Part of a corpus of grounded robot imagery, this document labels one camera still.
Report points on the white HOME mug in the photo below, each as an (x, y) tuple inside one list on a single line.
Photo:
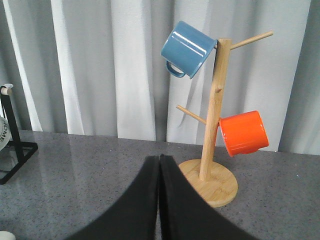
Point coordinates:
[(5, 133)]

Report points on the wooden mug tree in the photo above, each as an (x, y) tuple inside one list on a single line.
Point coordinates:
[(215, 183)]

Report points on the orange mug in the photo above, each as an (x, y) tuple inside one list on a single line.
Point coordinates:
[(243, 133)]

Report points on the blue mug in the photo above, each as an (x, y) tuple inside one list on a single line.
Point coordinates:
[(186, 49)]

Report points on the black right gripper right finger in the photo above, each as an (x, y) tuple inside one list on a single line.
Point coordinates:
[(184, 215)]

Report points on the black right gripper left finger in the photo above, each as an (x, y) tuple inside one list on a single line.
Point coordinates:
[(133, 216)]

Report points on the black mug rack wooden bar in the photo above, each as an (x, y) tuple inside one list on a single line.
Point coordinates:
[(23, 150)]

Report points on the grey curtain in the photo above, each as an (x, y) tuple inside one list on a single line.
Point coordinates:
[(93, 67)]

